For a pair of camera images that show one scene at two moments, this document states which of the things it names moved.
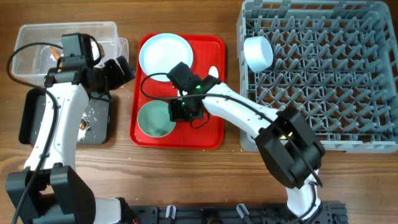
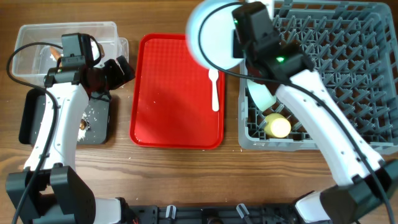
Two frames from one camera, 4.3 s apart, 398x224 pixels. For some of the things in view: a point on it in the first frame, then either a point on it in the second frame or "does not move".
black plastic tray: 94,129 does not move
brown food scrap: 83,124 does not move
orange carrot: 56,52 does not move
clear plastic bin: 32,56 does not move
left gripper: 119,78 does not move
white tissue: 95,50 → 72,51
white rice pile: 82,132 does not move
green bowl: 153,119 → 261,95
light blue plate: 160,53 → 216,36
